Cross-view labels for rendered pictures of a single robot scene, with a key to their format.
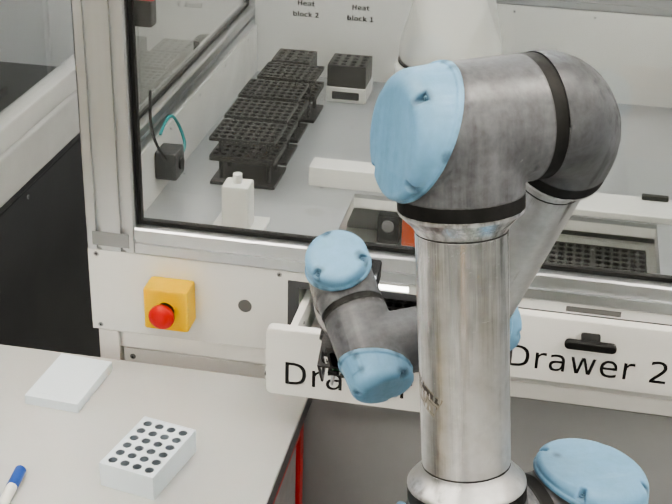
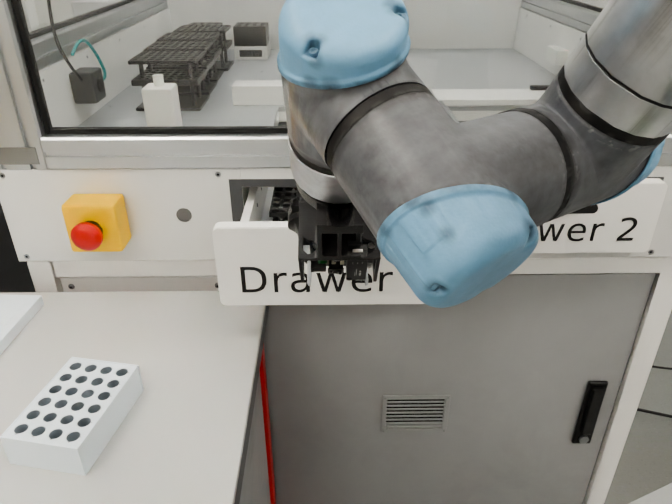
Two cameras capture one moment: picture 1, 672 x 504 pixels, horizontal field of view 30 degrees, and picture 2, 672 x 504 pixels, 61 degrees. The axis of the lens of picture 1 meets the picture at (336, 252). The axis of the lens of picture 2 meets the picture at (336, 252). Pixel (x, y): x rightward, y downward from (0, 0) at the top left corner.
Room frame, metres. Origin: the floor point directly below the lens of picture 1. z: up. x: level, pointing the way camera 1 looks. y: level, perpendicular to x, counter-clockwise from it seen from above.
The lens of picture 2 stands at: (0.94, 0.07, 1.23)
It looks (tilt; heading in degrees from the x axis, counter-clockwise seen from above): 29 degrees down; 349
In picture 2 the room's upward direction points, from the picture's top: straight up
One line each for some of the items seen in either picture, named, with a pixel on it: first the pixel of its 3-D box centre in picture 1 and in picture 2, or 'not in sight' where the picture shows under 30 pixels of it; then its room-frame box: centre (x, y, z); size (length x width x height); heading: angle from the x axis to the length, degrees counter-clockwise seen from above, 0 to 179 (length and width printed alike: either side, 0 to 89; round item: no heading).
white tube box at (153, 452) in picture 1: (149, 456); (78, 411); (1.44, 0.25, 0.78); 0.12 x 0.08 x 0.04; 159
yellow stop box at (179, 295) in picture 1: (169, 305); (96, 223); (1.70, 0.26, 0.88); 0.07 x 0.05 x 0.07; 80
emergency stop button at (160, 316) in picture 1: (162, 315); (88, 234); (1.67, 0.26, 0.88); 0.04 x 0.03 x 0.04; 80
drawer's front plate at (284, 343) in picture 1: (365, 369); (335, 264); (1.54, -0.05, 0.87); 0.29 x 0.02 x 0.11; 80
